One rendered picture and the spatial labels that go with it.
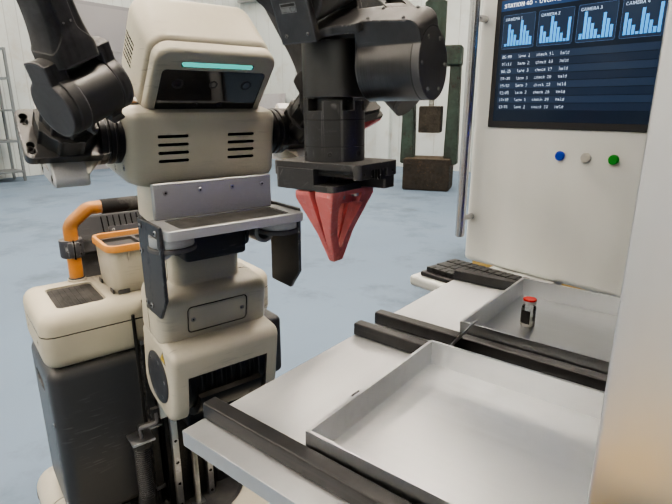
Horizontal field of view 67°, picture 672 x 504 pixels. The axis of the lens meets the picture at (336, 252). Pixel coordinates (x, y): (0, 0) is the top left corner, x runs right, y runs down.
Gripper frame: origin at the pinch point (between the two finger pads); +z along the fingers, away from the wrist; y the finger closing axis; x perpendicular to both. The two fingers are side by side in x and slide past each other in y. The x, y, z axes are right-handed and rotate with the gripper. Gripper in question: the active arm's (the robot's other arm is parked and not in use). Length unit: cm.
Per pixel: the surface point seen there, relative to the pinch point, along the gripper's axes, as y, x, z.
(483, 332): 4.8, 27.8, 17.6
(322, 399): -5.1, 3.3, 20.2
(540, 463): 19.4, 7.6, 20.3
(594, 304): 14, 53, 19
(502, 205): -18, 92, 11
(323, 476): 4.8, -8.3, 18.8
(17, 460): -157, 12, 106
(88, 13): -980, 491, -192
